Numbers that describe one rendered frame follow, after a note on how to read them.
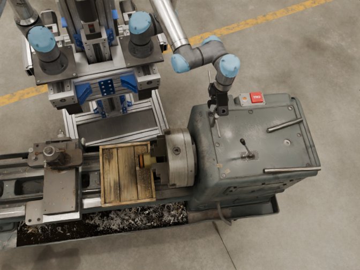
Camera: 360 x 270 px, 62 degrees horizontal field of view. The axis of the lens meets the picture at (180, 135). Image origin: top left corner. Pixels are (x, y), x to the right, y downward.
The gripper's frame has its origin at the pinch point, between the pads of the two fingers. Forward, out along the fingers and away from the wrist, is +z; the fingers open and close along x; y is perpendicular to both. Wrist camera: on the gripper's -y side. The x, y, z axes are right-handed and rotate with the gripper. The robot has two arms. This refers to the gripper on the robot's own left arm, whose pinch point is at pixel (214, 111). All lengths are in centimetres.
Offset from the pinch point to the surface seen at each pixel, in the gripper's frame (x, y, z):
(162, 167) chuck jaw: 26.4, -17.3, 24.5
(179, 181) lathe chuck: 18.7, -26.6, 21.6
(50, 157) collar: 81, -7, 21
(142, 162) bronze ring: 36.0, -13.4, 24.1
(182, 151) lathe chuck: 16.5, -14.2, 11.7
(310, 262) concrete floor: -93, -80, 136
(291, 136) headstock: -39.1, -13.3, 9.8
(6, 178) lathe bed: 113, -7, 49
